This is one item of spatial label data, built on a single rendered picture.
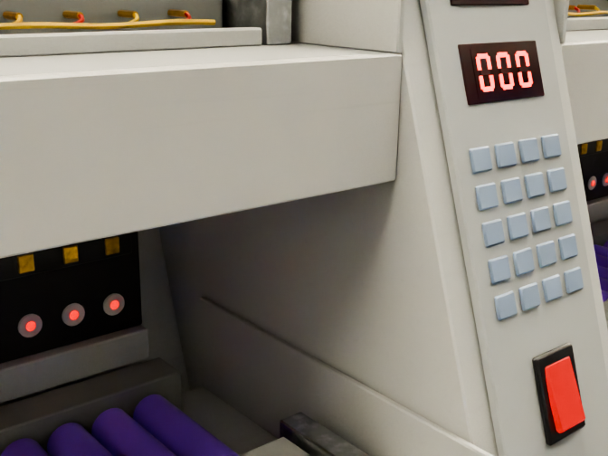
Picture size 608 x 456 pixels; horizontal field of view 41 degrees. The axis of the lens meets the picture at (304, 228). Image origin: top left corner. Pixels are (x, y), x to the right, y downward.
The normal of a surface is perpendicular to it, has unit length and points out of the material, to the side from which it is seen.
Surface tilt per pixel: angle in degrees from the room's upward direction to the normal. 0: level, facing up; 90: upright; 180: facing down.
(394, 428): 90
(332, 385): 90
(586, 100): 108
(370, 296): 90
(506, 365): 90
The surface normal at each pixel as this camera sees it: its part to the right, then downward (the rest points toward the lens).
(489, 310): 0.61, -0.07
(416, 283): -0.77, 0.18
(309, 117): 0.63, 0.24
